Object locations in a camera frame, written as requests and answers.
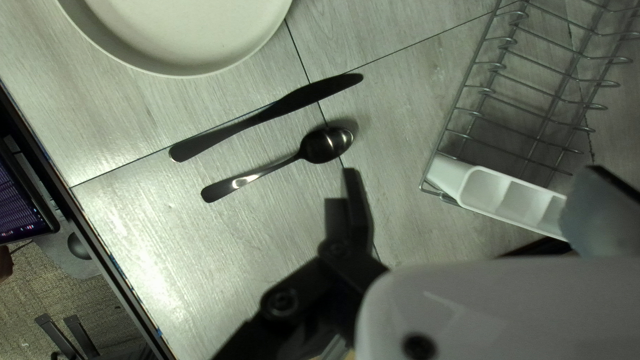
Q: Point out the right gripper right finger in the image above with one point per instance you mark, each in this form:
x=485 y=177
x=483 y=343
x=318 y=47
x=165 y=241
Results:
x=605 y=220

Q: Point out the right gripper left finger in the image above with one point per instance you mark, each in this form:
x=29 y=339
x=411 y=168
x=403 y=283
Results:
x=345 y=250

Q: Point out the black spoon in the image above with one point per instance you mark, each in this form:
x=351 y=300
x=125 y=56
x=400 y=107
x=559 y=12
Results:
x=325 y=144

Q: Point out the black knife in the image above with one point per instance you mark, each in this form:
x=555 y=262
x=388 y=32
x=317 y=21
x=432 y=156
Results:
x=280 y=107

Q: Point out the pale round plate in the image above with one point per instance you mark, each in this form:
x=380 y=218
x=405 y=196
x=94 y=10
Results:
x=175 y=30

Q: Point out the white cutlery holder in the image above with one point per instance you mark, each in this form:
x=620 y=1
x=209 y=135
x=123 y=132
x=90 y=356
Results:
x=500 y=210

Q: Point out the laptop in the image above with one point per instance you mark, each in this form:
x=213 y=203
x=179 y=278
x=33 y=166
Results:
x=20 y=210

